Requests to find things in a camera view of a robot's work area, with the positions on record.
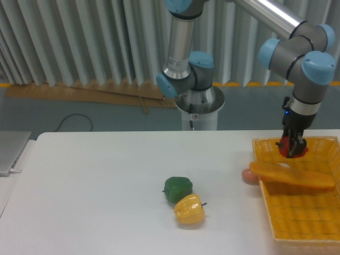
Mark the yellow woven basket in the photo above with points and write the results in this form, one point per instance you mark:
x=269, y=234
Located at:
x=298, y=213

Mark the brown cardboard sheet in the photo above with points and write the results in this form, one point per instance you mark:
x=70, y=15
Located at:
x=145, y=95

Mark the yellow bell pepper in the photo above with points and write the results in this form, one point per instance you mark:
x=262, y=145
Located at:
x=189, y=210

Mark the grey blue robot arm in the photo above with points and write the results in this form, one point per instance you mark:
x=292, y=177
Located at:
x=298, y=54

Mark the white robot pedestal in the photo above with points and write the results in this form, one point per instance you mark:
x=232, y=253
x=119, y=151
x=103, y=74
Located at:
x=199, y=109

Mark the orange baguette bread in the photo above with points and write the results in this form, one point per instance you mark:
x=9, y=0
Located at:
x=291, y=176

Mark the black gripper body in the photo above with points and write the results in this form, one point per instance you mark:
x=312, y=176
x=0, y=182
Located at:
x=298, y=116

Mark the red bell pepper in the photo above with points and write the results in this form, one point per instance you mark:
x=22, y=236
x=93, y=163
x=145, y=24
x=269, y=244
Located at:
x=282, y=147

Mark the green bell pepper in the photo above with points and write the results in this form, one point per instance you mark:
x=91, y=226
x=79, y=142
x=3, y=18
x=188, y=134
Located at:
x=176, y=188

